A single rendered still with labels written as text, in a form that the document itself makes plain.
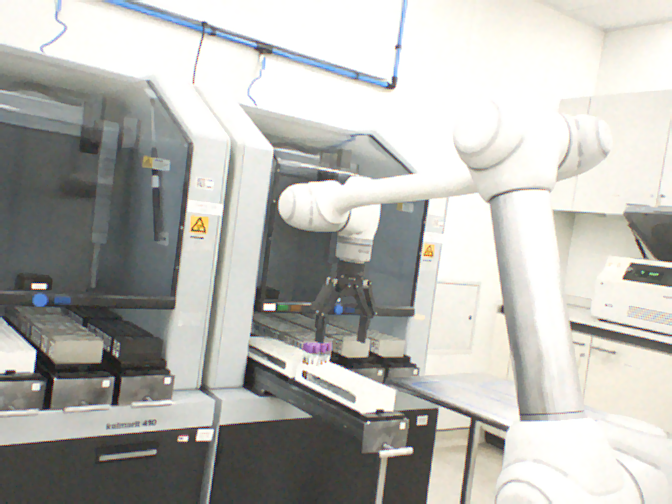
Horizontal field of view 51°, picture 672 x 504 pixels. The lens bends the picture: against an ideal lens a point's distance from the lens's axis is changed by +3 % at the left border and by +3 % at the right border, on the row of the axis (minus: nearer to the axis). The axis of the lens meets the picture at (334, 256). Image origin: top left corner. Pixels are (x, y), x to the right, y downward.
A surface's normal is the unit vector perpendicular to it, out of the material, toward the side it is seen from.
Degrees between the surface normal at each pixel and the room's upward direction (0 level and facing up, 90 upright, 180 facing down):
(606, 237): 90
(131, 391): 90
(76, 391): 90
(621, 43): 90
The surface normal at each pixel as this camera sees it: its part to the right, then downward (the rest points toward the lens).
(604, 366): -0.80, -0.07
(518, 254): -0.55, -0.11
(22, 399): 0.58, 0.12
